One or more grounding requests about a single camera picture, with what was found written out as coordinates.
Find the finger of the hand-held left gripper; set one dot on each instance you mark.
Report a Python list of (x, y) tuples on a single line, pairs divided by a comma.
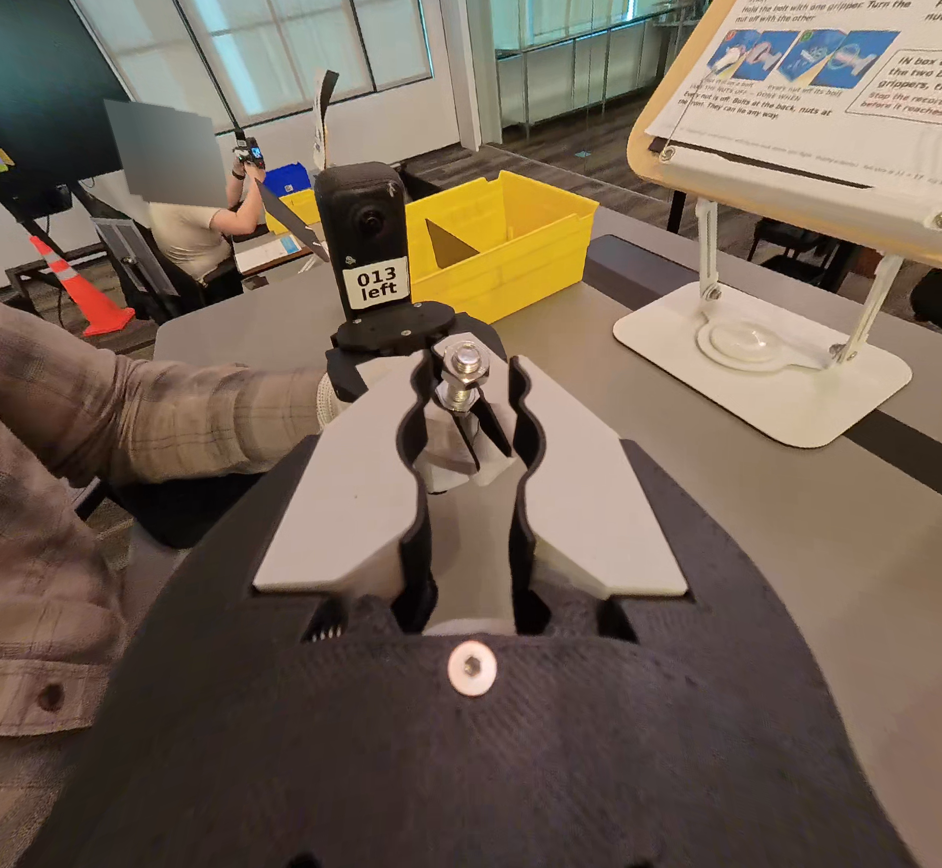
[(445, 449), (500, 474)]

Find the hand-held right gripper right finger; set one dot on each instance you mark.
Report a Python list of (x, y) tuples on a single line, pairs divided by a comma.
[(603, 515)]

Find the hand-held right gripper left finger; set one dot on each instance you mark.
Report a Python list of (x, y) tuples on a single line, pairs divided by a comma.
[(346, 515)]

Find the silver hex bolt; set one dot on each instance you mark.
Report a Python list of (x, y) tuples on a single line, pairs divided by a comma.
[(456, 397)]

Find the person's left forearm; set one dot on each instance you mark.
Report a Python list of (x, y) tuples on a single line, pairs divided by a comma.
[(184, 412)]

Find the person's left hand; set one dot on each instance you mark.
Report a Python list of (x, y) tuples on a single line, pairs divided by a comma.
[(327, 404)]

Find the small yellow bin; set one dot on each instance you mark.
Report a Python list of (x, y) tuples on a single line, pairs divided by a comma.
[(294, 210)]

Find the small blue bin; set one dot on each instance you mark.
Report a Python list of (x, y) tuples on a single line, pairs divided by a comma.
[(287, 178)]

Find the yellow plastic bin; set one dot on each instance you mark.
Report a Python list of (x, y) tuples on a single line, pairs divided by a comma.
[(515, 250)]

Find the black padded wrist rest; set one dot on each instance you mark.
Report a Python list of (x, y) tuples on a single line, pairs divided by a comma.
[(191, 511)]

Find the framed sign panel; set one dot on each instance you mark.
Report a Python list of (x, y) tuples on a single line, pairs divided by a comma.
[(136, 265)]

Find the orange traffic cone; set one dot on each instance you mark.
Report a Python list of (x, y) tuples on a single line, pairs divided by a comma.
[(96, 301)]

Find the large black display screen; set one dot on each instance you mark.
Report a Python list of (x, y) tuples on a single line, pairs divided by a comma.
[(51, 73)]

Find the black backing sheet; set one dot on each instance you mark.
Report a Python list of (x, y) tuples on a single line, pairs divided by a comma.
[(736, 156)]

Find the printed instruction sheet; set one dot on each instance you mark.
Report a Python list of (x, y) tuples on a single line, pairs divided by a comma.
[(824, 59)]

